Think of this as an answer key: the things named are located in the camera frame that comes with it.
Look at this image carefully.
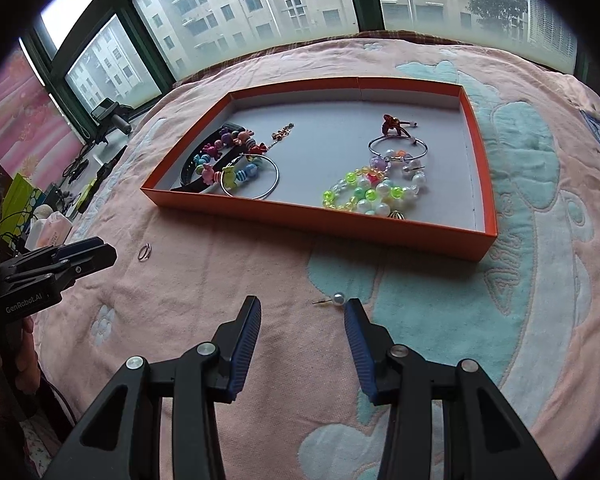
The person's left forearm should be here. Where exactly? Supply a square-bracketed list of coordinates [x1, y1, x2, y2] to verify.
[0, 327, 76, 466]

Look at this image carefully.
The gold chain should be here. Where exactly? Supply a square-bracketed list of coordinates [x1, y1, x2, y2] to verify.
[252, 122, 295, 157]

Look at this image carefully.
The red bow earring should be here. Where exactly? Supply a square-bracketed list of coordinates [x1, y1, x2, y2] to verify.
[379, 114, 419, 139]

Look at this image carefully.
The colourful cartoon bead bracelet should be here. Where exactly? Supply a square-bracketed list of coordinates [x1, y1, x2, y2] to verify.
[192, 129, 264, 187]

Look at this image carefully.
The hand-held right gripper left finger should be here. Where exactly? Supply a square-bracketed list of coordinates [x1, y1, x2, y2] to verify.
[42, 296, 262, 480]

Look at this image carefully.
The black tool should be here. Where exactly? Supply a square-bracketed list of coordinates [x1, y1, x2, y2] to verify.
[95, 145, 129, 184]

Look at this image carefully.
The black cable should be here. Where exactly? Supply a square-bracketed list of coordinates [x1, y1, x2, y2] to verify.
[61, 158, 89, 184]

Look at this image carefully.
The yellow-green item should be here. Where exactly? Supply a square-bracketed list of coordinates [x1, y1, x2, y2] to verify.
[74, 179, 99, 212]

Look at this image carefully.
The black wristband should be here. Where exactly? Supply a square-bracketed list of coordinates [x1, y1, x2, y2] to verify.
[171, 122, 244, 194]

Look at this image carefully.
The yellow-green bead bracelet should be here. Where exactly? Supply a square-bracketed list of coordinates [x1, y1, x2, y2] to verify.
[322, 170, 381, 212]

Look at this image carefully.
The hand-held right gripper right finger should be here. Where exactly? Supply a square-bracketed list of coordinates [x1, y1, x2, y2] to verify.
[344, 299, 558, 480]

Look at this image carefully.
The orange shallow cardboard box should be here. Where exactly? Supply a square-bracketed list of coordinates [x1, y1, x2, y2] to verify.
[140, 76, 499, 263]

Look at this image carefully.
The pearl and coloured bead bracelet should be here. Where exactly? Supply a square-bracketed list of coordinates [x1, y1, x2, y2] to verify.
[357, 149, 428, 222]

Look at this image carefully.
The person's left hand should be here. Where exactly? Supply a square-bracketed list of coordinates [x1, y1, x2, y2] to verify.
[7, 316, 35, 376]

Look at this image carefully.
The black handheld device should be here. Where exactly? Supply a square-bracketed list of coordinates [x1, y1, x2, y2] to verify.
[90, 100, 134, 144]

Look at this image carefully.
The pink floral curtain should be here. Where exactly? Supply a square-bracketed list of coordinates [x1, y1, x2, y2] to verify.
[0, 42, 87, 197]

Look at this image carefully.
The silver hoop earring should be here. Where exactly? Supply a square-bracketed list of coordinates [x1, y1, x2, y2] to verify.
[219, 154, 280, 201]
[368, 134, 429, 162]

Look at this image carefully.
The green window frame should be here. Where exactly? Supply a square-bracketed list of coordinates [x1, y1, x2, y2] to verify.
[19, 0, 600, 128]

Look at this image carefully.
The green dotted box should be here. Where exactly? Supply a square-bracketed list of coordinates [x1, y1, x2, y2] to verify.
[2, 173, 44, 235]

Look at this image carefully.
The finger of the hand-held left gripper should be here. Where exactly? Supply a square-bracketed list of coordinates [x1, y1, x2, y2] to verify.
[2, 236, 104, 273]
[5, 243, 118, 289]

